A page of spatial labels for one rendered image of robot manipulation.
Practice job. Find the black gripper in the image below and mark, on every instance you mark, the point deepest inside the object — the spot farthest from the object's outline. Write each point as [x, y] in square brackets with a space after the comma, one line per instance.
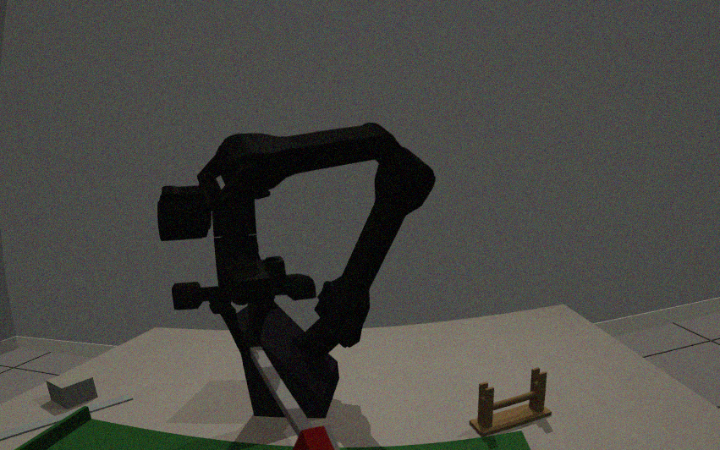
[191, 295]

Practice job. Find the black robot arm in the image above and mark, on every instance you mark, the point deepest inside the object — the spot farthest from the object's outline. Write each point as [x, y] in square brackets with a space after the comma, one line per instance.
[251, 164]

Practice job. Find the grey flat bar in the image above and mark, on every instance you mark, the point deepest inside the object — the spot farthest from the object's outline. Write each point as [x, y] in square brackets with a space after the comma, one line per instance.
[55, 419]

